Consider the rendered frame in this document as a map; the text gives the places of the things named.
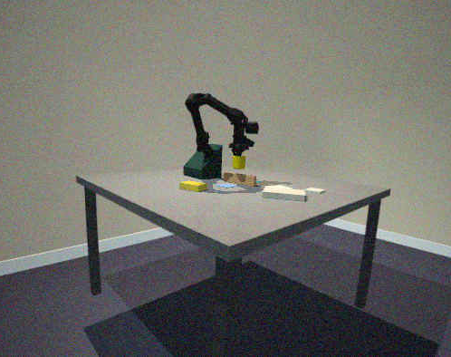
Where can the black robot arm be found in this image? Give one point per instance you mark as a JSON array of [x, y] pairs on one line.
[[236, 116]]

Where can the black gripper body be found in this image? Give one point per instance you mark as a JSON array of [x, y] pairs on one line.
[[238, 143]]

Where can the tan flat bar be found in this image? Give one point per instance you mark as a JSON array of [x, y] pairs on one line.
[[240, 179]]

